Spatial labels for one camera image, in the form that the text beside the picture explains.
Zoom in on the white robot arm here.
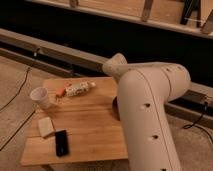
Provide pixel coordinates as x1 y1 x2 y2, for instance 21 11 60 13
102 53 191 171

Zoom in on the white patterned bottle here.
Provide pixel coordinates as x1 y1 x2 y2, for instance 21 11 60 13
65 82 96 97

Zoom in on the orange carrot toy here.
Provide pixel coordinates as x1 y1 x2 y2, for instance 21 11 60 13
56 87 66 97

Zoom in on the white paper cup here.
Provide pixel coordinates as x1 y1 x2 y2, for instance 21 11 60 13
30 87 51 109

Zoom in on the beige sponge block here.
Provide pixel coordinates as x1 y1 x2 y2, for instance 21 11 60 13
38 117 54 138

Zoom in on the black cable left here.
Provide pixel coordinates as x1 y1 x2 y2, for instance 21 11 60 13
0 47 42 152

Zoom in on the black cable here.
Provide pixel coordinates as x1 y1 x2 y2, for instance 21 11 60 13
0 47 42 152
181 100 213 146

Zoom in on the metal floor rail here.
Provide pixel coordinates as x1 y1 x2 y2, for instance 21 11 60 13
0 28 213 129

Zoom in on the black cable right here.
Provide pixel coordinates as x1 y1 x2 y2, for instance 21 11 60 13
181 100 213 146

